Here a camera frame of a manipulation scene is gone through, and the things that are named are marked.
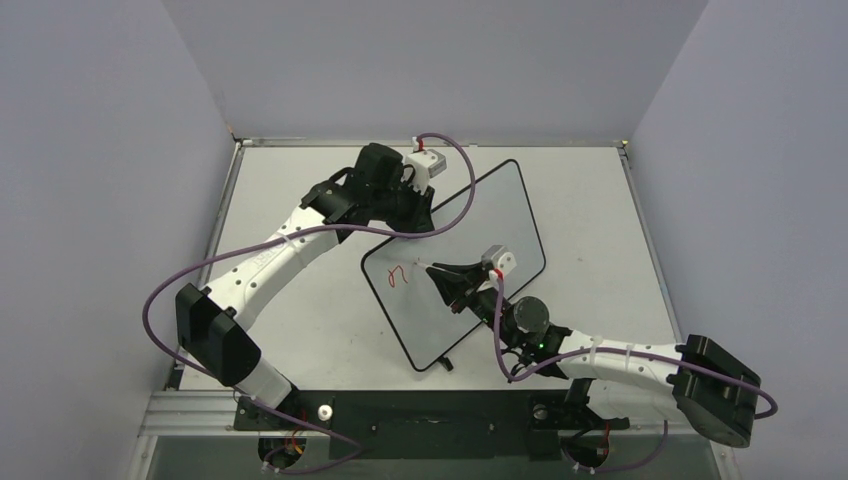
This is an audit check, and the white whiteboard with black frame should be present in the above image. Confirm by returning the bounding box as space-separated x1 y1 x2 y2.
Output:
361 159 546 372

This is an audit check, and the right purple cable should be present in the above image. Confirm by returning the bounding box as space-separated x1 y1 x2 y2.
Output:
491 270 779 420

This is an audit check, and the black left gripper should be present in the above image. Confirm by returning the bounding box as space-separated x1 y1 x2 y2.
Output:
371 175 434 240

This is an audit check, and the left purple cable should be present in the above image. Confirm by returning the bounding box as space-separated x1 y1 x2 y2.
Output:
142 132 477 476

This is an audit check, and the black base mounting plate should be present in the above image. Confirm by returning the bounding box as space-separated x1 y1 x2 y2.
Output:
235 389 631 462

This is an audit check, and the purple cable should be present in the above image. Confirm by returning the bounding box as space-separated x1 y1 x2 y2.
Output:
491 270 779 420
142 132 477 476

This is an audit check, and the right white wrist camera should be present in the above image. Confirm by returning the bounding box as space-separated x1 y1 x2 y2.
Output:
478 245 517 291

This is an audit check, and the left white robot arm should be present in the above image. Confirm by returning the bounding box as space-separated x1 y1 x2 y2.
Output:
175 143 446 430

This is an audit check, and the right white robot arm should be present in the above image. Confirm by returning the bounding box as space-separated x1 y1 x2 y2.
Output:
424 263 764 448

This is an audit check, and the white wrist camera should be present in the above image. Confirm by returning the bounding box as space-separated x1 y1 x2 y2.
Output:
402 149 447 195
478 245 517 291

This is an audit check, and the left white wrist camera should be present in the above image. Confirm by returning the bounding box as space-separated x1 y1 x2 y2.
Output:
402 149 447 195

